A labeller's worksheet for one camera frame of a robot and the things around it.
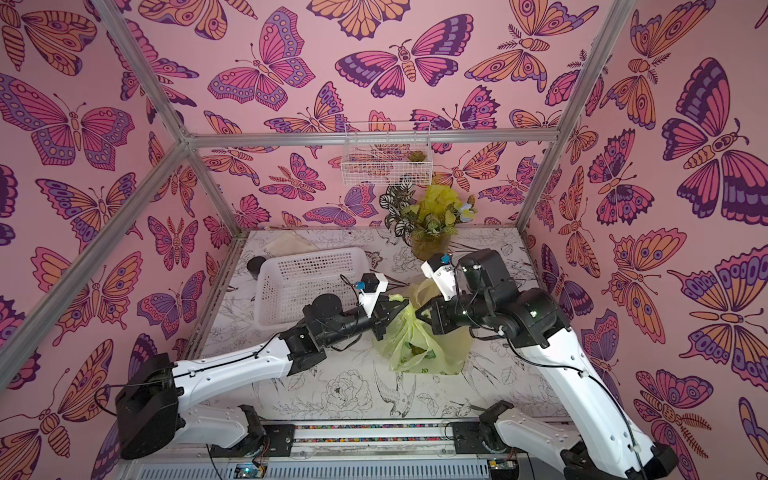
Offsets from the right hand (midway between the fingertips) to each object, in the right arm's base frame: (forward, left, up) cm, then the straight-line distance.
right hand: (420, 310), depth 63 cm
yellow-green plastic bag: (-4, +1, -10) cm, 10 cm away
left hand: (+4, +2, -2) cm, 5 cm away
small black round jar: (+31, +55, -25) cm, 68 cm away
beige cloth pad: (+47, +48, -31) cm, 74 cm away
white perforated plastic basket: (+27, +44, -29) cm, 59 cm away
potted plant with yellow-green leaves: (+40, -4, -12) cm, 42 cm away
